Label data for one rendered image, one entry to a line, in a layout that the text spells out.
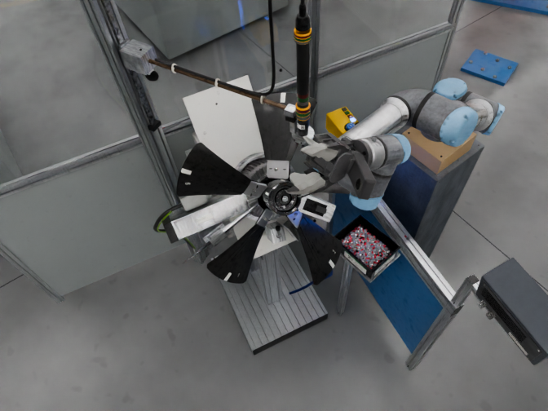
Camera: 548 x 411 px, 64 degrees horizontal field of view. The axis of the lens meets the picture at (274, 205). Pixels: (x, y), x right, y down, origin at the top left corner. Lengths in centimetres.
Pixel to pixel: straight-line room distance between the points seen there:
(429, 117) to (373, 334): 152
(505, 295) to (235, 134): 106
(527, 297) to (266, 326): 146
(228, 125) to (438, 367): 168
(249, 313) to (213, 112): 126
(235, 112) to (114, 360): 161
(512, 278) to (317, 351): 136
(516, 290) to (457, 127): 49
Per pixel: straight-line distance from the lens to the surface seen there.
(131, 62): 162
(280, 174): 153
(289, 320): 253
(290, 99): 153
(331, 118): 196
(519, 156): 355
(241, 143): 172
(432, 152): 188
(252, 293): 260
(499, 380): 270
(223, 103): 170
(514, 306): 143
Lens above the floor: 244
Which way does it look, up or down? 55 degrees down
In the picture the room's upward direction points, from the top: 6 degrees counter-clockwise
